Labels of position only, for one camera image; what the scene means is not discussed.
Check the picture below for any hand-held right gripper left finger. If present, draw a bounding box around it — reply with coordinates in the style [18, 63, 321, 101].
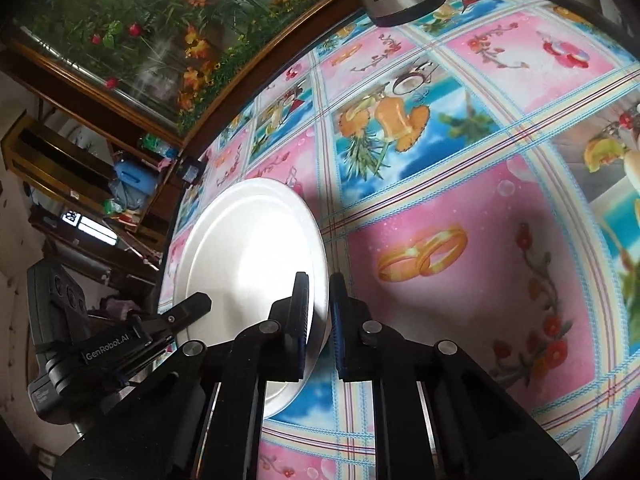
[52, 271, 313, 480]

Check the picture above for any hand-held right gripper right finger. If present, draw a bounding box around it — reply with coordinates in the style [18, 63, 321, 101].
[329, 273, 582, 480]

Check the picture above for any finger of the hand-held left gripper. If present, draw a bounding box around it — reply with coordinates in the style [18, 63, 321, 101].
[159, 293, 212, 341]

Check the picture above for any large white foam bowl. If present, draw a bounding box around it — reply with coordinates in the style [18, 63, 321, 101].
[170, 177, 331, 420]

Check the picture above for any wooden cabinet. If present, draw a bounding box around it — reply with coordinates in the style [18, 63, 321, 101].
[100, 135, 201, 261]

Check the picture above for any blue plastic jug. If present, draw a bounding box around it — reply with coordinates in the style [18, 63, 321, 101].
[114, 160, 153, 196]

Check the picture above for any printed tablecloth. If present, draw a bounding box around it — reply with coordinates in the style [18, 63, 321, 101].
[157, 0, 640, 480]

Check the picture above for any wooden wall shelf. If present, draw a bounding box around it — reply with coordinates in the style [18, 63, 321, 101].
[0, 114, 118, 211]

